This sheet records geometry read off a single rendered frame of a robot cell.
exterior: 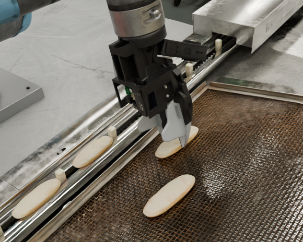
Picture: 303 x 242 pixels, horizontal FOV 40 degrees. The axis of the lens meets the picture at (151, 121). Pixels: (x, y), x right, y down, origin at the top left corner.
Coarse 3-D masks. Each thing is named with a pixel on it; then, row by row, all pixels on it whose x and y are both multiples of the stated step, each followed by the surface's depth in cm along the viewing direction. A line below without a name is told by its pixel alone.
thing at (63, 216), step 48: (192, 96) 84; (240, 96) 81; (288, 96) 76; (144, 144) 74; (192, 144) 71; (288, 144) 66; (96, 192) 66; (192, 192) 61; (48, 240) 59; (144, 240) 55; (192, 240) 54; (288, 240) 50
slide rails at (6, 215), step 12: (228, 36) 112; (132, 108) 89; (120, 120) 86; (72, 156) 79; (60, 168) 76; (84, 168) 76; (72, 180) 74; (12, 204) 70; (0, 216) 69; (12, 216) 69; (12, 228) 66; (0, 240) 65
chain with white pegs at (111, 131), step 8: (216, 40) 106; (216, 48) 108; (208, 56) 106; (192, 64) 98; (200, 64) 104; (192, 72) 99; (112, 128) 81; (112, 136) 82; (56, 176) 74; (64, 176) 74; (0, 232) 66
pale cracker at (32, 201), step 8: (40, 184) 72; (48, 184) 72; (56, 184) 72; (32, 192) 71; (40, 192) 71; (48, 192) 71; (24, 200) 70; (32, 200) 69; (40, 200) 70; (16, 208) 69; (24, 208) 68; (32, 208) 68; (16, 216) 68; (24, 216) 68
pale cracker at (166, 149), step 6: (192, 126) 74; (192, 132) 73; (192, 138) 72; (162, 144) 71; (168, 144) 71; (174, 144) 70; (180, 144) 70; (156, 150) 71; (162, 150) 70; (168, 150) 70; (174, 150) 70; (156, 156) 70; (162, 156) 69; (168, 156) 69
